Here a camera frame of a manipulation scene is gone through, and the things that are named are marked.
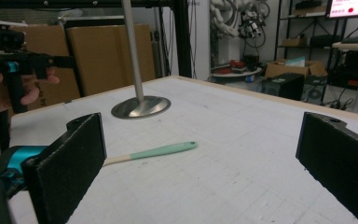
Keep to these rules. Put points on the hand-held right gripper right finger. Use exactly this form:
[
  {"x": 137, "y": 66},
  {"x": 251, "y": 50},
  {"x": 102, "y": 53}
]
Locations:
[{"x": 338, "y": 168}]

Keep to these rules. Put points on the black metal shelf rack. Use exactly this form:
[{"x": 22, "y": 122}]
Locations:
[{"x": 310, "y": 40}]

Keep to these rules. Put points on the round white tray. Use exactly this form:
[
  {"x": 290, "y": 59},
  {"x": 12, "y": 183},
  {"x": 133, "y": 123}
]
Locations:
[{"x": 236, "y": 73}]

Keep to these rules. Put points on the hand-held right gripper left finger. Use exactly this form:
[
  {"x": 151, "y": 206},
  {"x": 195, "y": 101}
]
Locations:
[{"x": 65, "y": 168}]

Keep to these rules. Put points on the large flat cardboard box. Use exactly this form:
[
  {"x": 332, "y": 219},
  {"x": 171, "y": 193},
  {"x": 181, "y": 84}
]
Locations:
[
  {"x": 105, "y": 59},
  {"x": 60, "y": 84}
]

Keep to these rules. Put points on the monitor with lit screen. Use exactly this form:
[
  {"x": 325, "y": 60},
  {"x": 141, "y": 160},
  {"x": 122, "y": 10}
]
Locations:
[{"x": 352, "y": 7}]

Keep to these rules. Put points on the metal stand with round base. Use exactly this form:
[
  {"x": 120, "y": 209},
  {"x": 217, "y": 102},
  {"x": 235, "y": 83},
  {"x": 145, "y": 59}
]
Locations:
[{"x": 140, "y": 105}]

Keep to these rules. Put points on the black box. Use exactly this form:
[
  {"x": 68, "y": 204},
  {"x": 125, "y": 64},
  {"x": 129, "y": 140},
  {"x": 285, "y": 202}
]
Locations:
[{"x": 284, "y": 86}]

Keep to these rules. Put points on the open cardboard box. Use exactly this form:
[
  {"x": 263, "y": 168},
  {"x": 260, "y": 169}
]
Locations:
[{"x": 292, "y": 67}]

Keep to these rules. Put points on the small cardboard box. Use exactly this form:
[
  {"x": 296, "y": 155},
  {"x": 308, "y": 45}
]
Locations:
[{"x": 293, "y": 41}]

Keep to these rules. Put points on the black stand leg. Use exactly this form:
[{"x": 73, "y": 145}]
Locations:
[{"x": 3, "y": 130}]

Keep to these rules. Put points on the black metal frame post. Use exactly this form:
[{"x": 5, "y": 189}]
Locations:
[{"x": 182, "y": 37}]

